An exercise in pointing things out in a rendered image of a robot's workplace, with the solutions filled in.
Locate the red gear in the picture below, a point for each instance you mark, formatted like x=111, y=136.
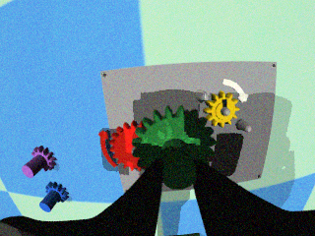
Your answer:
x=121, y=143

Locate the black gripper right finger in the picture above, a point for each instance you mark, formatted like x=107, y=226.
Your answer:
x=229, y=210

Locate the white curved arrow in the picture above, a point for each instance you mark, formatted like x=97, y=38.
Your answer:
x=243, y=96

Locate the yellow gear with black stripe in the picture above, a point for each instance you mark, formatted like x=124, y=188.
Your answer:
x=215, y=106

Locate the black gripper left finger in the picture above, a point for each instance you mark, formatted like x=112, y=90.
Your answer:
x=133, y=214

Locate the purple gear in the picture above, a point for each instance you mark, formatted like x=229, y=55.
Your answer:
x=42, y=160

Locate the blue gear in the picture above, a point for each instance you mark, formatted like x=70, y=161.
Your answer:
x=55, y=194

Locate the grey board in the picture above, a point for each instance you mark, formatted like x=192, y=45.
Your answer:
x=133, y=93

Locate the green gear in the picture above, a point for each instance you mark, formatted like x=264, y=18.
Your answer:
x=177, y=140

